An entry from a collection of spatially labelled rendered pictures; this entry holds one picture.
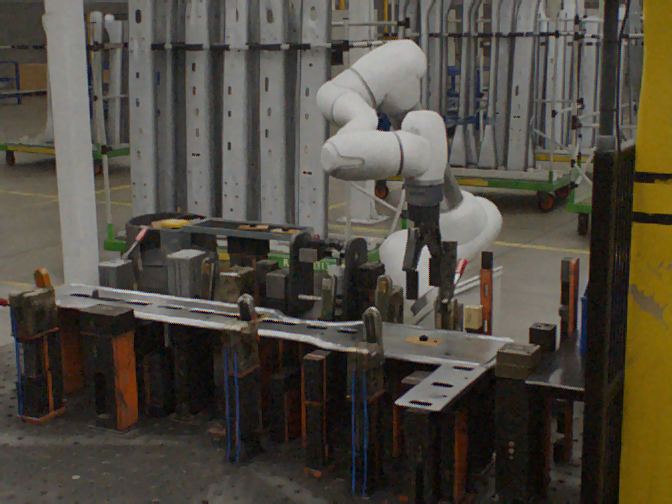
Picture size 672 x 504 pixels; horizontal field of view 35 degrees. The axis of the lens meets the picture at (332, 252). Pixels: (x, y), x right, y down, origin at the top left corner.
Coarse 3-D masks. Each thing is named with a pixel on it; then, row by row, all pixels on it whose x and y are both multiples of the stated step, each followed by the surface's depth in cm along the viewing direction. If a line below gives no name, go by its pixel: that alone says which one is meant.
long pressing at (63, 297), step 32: (64, 288) 307; (96, 288) 306; (160, 320) 275; (192, 320) 272; (224, 320) 271; (288, 320) 271; (384, 352) 245; (416, 352) 243; (448, 352) 243; (480, 352) 243
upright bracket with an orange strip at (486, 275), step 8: (488, 256) 255; (488, 264) 256; (480, 272) 257; (488, 272) 256; (480, 280) 258; (488, 280) 257; (480, 288) 258; (488, 288) 257; (480, 296) 258; (488, 296) 258; (480, 304) 259; (488, 304) 258; (488, 312) 258; (488, 320) 259; (488, 328) 259
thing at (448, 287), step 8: (448, 240) 261; (448, 248) 258; (456, 248) 261; (448, 256) 261; (456, 256) 261; (448, 264) 261; (448, 272) 261; (448, 280) 261; (440, 288) 262; (448, 288) 262; (440, 296) 262; (440, 304) 262; (448, 304) 261
